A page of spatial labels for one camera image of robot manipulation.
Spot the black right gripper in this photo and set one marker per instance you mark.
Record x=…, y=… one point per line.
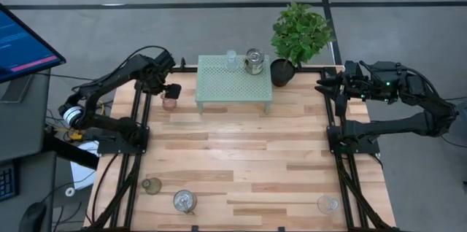
x=355, y=82

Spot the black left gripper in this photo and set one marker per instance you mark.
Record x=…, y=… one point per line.
x=158, y=66

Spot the pink glass candle holder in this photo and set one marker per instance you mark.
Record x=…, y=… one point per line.
x=169, y=105

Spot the clear glass candle holder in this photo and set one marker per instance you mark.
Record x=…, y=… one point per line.
x=231, y=62
x=327, y=204

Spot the tin candle can cream label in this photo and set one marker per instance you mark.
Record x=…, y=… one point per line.
x=254, y=60

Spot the green glass candle holder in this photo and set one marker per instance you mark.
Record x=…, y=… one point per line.
x=152, y=186

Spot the tin candle can orange label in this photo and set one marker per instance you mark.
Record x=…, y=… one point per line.
x=184, y=201

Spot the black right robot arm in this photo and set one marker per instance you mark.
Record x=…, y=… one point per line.
x=394, y=126

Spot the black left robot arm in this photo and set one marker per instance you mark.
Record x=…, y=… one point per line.
x=109, y=80

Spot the potted green plant black pot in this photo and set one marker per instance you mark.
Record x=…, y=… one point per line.
x=301, y=35

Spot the green perforated metal shelf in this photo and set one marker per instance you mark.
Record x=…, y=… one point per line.
x=226, y=88

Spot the black diagonal support bar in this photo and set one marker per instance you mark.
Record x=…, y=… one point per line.
x=73, y=153

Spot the white paper sheet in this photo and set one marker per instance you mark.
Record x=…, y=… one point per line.
x=82, y=173

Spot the white tape roll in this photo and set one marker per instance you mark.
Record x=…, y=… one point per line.
x=70, y=191

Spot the computer monitor blue screen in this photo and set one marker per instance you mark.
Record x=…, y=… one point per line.
x=22, y=47

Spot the grey desk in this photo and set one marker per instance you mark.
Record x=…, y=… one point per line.
x=22, y=133

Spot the black keyboard blue keys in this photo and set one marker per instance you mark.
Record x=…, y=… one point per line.
x=5, y=182

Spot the black aluminium table frame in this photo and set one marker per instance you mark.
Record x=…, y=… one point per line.
x=127, y=188

